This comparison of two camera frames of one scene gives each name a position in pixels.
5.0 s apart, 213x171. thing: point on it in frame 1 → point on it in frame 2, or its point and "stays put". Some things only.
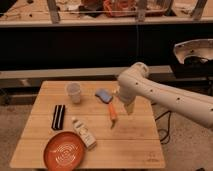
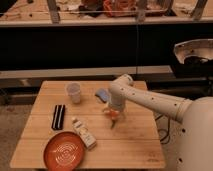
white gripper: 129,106 → 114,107
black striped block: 58,117 stays put
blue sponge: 104,95 stays put
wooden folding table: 122,139 stays put
